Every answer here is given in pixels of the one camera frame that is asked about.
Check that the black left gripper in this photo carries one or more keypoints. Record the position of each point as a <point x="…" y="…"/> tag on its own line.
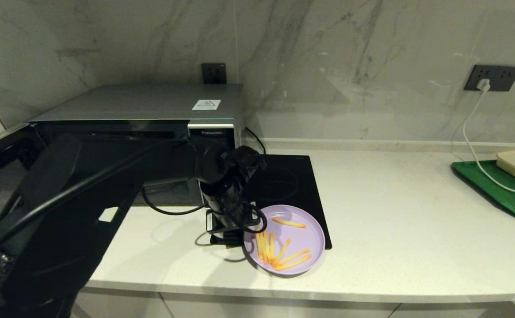
<point x="224" y="198"/>

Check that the lilac round plate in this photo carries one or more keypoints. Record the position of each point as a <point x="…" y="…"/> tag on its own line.
<point x="306" y="236"/>

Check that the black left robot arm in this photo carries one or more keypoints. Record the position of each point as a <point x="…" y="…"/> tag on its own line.
<point x="62" y="221"/>

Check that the black induction cooktop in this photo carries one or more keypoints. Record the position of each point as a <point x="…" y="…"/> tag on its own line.
<point x="292" y="185"/>

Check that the white warning sticker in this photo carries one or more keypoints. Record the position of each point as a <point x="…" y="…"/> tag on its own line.
<point x="206" y="104"/>

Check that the white power plug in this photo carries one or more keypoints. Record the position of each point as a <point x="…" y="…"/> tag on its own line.
<point x="483" y="85"/>

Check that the green plastic tray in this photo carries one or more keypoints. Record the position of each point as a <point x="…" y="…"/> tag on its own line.
<point x="513" y="205"/>

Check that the dark single wall outlet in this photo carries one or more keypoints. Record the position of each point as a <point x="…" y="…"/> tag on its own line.
<point x="214" y="73"/>

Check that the dark wide wall outlet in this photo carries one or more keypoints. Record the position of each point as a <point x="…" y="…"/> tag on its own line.
<point x="502" y="77"/>

